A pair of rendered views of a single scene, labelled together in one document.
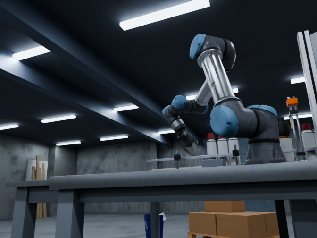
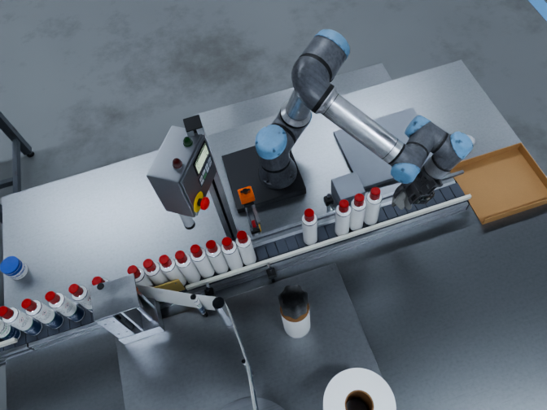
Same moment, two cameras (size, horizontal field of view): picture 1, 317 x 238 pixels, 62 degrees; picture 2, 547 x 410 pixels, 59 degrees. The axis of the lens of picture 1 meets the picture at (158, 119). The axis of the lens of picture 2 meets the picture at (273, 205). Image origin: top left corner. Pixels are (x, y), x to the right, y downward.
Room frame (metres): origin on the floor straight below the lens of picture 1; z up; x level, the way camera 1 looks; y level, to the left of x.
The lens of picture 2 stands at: (1.94, -0.98, 2.48)
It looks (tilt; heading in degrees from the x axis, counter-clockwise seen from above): 60 degrees down; 150
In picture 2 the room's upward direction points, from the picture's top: 10 degrees counter-clockwise
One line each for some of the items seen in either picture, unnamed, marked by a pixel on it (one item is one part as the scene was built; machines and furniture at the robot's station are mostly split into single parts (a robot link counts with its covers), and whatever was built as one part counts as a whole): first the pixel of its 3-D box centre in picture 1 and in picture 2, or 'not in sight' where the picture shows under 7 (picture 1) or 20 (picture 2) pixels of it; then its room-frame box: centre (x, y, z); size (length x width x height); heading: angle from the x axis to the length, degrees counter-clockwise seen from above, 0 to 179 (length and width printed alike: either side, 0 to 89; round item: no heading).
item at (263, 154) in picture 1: (264, 153); (276, 166); (1.02, -0.41, 0.91); 0.15 x 0.15 x 0.10
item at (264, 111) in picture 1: (260, 123); (273, 146); (1.01, -0.40, 1.03); 0.13 x 0.12 x 0.14; 111
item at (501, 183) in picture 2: not in sight; (502, 181); (1.62, 0.22, 0.85); 0.30 x 0.26 x 0.04; 69
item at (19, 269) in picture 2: not in sight; (14, 268); (0.70, -1.42, 0.86); 0.07 x 0.07 x 0.07
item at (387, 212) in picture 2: not in sight; (253, 261); (1.26, -0.71, 0.86); 1.65 x 0.08 x 0.04; 69
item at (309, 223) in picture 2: not in sight; (309, 226); (1.34, -0.50, 0.98); 0.05 x 0.05 x 0.20
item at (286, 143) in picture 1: (284, 145); (295, 311); (1.55, -0.74, 1.03); 0.09 x 0.09 x 0.30
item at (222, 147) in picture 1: (223, 151); (357, 211); (1.40, -0.34, 0.98); 0.05 x 0.05 x 0.20
